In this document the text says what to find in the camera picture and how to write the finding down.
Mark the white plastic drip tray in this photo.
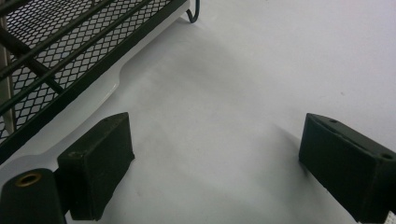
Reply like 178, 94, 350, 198
0, 0, 191, 188

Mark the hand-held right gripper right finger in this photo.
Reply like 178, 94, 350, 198
298, 112, 396, 224

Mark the black metal mesh rack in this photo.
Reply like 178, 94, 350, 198
0, 0, 201, 165

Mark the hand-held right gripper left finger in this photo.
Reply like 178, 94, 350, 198
57, 112, 135, 221

